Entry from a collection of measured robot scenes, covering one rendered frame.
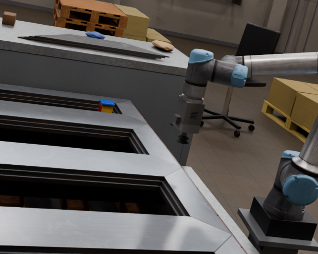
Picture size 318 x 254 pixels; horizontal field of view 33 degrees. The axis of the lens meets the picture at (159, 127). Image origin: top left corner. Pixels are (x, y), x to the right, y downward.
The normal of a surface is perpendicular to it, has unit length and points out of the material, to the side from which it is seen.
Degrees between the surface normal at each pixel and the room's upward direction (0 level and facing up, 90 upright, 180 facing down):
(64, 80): 90
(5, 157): 0
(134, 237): 0
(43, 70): 90
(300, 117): 90
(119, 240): 0
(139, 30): 90
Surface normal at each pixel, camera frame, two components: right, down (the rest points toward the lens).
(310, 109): -0.93, -0.09
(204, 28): 0.17, 0.33
